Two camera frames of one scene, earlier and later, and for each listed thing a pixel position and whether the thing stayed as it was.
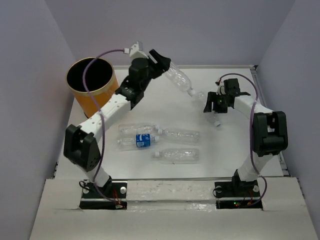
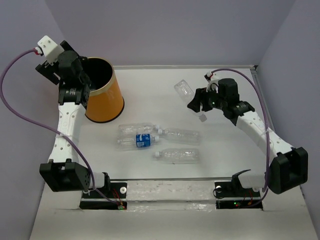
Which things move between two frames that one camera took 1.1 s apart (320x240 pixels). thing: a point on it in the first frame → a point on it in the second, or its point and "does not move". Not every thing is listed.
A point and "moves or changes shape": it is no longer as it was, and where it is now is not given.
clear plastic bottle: x=200 y=101 moves or changes shape
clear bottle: x=180 y=136 does not move
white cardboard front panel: x=171 y=210 does not move
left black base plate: x=113 y=197 does not move
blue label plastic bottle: x=139 y=140 does not move
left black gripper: x=162 y=65 → x=46 y=70
